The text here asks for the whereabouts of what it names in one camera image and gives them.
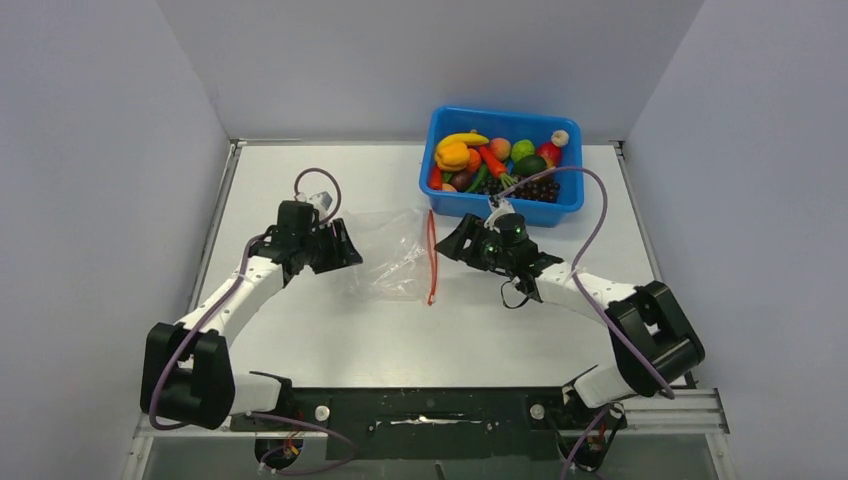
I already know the yellow toy bell pepper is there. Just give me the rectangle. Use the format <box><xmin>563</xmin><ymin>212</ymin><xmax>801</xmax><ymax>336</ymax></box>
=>
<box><xmin>434</xmin><ymin>142</ymin><xmax>471</xmax><ymax>172</ymax></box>

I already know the white toy garlic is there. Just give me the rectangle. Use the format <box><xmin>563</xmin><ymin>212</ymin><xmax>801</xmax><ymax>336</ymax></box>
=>
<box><xmin>550</xmin><ymin>130</ymin><xmax>570</xmax><ymax>148</ymax></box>

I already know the green toy chili pepper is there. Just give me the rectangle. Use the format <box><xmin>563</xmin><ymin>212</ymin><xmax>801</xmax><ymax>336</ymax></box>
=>
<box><xmin>465</xmin><ymin>164</ymin><xmax>490</xmax><ymax>194</ymax></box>

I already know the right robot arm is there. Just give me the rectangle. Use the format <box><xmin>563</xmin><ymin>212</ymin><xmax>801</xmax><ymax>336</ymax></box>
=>
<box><xmin>435</xmin><ymin>213</ymin><xmax>705</xmax><ymax>427</ymax></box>

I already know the red toy apple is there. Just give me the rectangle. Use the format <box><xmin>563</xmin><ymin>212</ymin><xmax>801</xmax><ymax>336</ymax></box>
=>
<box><xmin>536</xmin><ymin>141</ymin><xmax>563</xmax><ymax>168</ymax></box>

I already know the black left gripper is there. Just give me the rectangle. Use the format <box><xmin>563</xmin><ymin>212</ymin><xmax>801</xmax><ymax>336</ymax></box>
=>
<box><xmin>299</xmin><ymin>219</ymin><xmax>361</xmax><ymax>274</ymax></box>

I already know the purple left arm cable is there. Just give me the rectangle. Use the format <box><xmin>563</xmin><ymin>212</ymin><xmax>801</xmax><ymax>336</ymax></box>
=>
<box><xmin>148</xmin><ymin>166</ymin><xmax>343</xmax><ymax>432</ymax></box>

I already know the green toy lime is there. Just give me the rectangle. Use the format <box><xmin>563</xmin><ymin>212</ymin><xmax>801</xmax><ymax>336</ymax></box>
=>
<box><xmin>510</xmin><ymin>139</ymin><xmax>536</xmax><ymax>163</ymax></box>

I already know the dark toy grapes bunch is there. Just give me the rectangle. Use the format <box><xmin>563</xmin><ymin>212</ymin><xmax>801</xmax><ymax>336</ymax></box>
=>
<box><xmin>474</xmin><ymin>177</ymin><xmax>560</xmax><ymax>203</ymax></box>

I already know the orange toy carrot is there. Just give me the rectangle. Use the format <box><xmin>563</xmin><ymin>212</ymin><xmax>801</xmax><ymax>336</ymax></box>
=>
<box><xmin>477</xmin><ymin>146</ymin><xmax>517</xmax><ymax>189</ymax></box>

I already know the red toy chili pepper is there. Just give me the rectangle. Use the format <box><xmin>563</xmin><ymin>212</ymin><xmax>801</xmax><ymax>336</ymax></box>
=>
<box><xmin>427</xmin><ymin>165</ymin><xmax>443</xmax><ymax>191</ymax></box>

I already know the clear zip top bag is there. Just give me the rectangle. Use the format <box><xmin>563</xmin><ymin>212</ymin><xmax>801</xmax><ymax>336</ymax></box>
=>
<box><xmin>339</xmin><ymin>208</ymin><xmax>433</xmax><ymax>303</ymax></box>

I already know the yellow toy banana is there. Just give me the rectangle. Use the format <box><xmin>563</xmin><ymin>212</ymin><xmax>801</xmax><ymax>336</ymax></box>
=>
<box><xmin>436</xmin><ymin>132</ymin><xmax>490</xmax><ymax>149</ymax></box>

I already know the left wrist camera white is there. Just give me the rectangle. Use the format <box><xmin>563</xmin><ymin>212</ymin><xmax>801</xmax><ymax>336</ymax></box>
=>
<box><xmin>295</xmin><ymin>191</ymin><xmax>334</xmax><ymax>224</ymax></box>

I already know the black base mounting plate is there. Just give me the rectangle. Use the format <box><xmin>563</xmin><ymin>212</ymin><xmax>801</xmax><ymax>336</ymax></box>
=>
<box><xmin>230</xmin><ymin>380</ymin><xmax>627</xmax><ymax>467</ymax></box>

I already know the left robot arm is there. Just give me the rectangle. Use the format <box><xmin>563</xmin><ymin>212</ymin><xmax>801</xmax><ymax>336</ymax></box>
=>
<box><xmin>140</xmin><ymin>200</ymin><xmax>362</xmax><ymax>430</ymax></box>

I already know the toy avocado half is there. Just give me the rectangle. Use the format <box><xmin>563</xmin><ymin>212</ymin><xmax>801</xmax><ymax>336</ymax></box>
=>
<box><xmin>512</xmin><ymin>154</ymin><xmax>549</xmax><ymax>178</ymax></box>

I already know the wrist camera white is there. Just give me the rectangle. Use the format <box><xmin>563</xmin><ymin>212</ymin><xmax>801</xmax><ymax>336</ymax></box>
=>
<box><xmin>295</xmin><ymin>191</ymin><xmax>334</xmax><ymax>224</ymax></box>
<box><xmin>484</xmin><ymin>195</ymin><xmax>515</xmax><ymax>230</ymax></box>

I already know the blue plastic bin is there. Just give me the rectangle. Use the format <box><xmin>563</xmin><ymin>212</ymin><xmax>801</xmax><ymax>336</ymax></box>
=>
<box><xmin>419</xmin><ymin>106</ymin><xmax>584</xmax><ymax>227</ymax></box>

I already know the toy peach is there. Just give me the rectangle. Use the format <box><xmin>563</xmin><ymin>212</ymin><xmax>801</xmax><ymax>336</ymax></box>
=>
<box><xmin>488</xmin><ymin>138</ymin><xmax>512</xmax><ymax>163</ymax></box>

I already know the purple toy onion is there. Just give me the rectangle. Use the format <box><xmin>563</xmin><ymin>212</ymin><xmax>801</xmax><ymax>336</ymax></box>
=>
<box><xmin>448</xmin><ymin>171</ymin><xmax>475</xmax><ymax>192</ymax></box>

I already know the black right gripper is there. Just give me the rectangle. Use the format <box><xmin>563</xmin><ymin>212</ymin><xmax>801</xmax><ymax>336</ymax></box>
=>
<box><xmin>436</xmin><ymin>215</ymin><xmax>515</xmax><ymax>272</ymax></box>

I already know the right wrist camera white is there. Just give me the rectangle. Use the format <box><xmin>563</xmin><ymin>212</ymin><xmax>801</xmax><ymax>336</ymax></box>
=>
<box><xmin>484</xmin><ymin>195</ymin><xmax>515</xmax><ymax>230</ymax></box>

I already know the orange toy tangerine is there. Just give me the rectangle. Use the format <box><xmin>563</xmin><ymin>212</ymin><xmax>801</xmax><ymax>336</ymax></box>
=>
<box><xmin>465</xmin><ymin>148</ymin><xmax>482</xmax><ymax>174</ymax></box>

